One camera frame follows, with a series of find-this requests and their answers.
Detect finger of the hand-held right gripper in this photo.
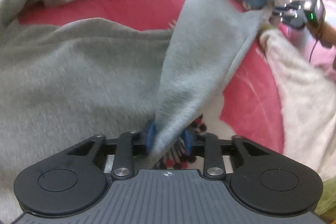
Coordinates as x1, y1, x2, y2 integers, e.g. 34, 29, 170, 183
272, 2, 291, 22

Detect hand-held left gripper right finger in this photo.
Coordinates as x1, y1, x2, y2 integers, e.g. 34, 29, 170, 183
183, 130, 271, 181

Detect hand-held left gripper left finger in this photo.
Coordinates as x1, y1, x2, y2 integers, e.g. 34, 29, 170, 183
67, 121, 157, 180

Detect grey sweatpants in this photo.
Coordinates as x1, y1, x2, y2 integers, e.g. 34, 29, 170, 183
0, 0, 276, 224

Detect person's right forearm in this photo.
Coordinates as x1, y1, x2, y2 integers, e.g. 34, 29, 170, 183
307, 20, 336, 49

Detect pink floral blanket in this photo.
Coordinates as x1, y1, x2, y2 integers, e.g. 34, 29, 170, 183
0, 0, 289, 169

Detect white fluffy cloth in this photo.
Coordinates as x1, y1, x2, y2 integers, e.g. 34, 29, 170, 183
259, 28, 336, 182

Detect yellow-green cloth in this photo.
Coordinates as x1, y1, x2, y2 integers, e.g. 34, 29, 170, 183
314, 178, 336, 223

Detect black cable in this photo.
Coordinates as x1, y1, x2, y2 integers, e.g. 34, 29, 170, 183
309, 30, 323, 64

